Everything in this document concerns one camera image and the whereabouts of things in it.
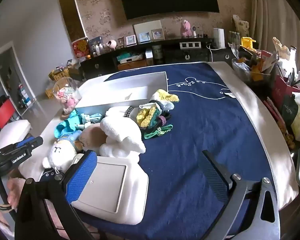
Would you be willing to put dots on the red printed gift bag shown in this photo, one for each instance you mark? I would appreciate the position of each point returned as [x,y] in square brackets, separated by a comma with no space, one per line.
[80,46]

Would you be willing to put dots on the beige curtain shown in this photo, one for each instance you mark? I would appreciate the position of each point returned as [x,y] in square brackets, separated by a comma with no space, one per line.
[272,17]

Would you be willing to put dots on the person's left hand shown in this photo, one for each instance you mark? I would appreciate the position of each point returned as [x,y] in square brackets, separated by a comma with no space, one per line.
[14,192]

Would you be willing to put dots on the small white box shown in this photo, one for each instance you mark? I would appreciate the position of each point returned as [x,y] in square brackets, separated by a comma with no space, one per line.
[148,53]

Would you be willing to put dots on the red cardboard box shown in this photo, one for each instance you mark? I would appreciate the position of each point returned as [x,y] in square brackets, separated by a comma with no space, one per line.
[282,88]

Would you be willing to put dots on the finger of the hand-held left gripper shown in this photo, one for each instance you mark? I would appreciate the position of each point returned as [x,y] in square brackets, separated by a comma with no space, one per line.
[27,143]

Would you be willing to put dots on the small white camera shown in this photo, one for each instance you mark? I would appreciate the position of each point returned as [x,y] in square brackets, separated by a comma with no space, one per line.
[194,30]

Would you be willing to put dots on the turquoise cloth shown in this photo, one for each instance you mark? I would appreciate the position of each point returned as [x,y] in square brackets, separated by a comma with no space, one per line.
[62,127]

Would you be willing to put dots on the green elastic headband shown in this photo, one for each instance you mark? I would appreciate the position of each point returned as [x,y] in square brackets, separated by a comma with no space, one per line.
[157,131]

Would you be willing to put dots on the white box lid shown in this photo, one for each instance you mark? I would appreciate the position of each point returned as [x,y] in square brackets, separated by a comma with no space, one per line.
[110,187]

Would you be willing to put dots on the yellow plastic crate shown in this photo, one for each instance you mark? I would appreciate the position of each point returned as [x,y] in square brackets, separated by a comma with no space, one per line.
[58,74]
[48,92]

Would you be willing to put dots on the blue picture frame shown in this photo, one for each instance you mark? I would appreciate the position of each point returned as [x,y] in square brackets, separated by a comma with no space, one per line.
[144,37]

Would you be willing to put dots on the pink round piggy bank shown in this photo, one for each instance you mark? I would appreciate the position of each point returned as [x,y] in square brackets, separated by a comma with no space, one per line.
[112,44]

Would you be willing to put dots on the dark jar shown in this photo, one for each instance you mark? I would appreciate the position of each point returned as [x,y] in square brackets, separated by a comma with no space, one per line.
[158,51]

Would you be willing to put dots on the white tower appliance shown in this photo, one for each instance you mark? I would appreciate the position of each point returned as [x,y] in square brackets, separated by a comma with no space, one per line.
[219,38]

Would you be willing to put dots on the pale blue knitted cloth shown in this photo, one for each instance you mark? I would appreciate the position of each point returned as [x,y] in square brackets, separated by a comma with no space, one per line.
[90,118]

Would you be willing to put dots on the pink plush toy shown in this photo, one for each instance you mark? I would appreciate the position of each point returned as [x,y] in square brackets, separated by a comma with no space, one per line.
[186,28]

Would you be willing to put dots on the yellow plastic toy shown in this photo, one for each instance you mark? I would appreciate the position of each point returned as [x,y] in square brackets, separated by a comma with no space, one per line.
[248,43]

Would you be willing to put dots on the teal flat boxes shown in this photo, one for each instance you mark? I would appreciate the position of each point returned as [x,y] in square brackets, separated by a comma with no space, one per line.
[128,57]

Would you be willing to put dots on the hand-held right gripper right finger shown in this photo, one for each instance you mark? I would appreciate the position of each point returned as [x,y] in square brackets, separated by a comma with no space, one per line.
[212,172]

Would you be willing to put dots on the dark green packet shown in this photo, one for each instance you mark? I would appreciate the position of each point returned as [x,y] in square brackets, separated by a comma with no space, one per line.
[289,108]

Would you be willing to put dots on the brown plush toy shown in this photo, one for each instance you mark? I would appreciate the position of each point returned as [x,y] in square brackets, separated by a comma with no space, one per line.
[92,137]

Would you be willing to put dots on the white triple socket panel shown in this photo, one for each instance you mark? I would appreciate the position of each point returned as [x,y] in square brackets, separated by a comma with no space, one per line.
[190,45]

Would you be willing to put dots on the brown wooden box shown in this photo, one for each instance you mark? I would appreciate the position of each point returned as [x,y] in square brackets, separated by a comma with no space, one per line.
[130,66]

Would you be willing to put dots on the small dark picture frame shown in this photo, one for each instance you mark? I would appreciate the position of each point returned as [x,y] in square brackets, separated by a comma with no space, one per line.
[120,42]

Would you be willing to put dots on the red chair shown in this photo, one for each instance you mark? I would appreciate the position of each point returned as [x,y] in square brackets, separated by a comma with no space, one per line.
[5,112]

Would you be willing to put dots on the wooden cutout toy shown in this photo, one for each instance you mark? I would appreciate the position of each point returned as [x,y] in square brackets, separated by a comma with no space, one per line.
[239,25]

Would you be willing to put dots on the white seat cushion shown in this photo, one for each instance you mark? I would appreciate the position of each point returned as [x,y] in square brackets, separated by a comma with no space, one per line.
[12,132]

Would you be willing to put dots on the blue printed box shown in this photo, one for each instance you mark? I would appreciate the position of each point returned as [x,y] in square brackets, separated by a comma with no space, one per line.
[96,42]

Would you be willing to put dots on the pink picture frame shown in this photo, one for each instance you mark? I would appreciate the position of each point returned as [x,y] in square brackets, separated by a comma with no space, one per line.
[131,40]

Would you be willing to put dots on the white plush toy blue overalls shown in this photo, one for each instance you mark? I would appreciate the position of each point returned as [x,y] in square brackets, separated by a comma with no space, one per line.
[57,153]

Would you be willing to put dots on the white storage box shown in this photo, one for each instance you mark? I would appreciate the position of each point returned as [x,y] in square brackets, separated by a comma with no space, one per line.
[110,92]

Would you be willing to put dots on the black television cabinet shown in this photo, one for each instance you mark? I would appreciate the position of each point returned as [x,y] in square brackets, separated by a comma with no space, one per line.
[189,55]

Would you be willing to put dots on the silver picture frame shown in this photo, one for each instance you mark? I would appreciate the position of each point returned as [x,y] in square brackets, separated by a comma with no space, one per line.
[158,34]

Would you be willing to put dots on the white fluffy garment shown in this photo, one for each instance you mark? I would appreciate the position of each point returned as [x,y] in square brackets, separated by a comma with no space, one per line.
[122,135]

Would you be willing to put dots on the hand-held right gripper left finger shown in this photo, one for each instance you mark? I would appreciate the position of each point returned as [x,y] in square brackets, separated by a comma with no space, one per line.
[81,177]

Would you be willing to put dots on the navy printed blanket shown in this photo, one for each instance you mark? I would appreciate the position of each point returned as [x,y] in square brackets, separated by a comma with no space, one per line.
[202,120]

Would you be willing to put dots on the blank white canvas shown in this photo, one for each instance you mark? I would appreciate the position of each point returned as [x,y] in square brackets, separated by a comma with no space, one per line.
[147,27]

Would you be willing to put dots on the glass dome with flowers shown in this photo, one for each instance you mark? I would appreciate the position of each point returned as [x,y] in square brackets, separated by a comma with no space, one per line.
[66,97]

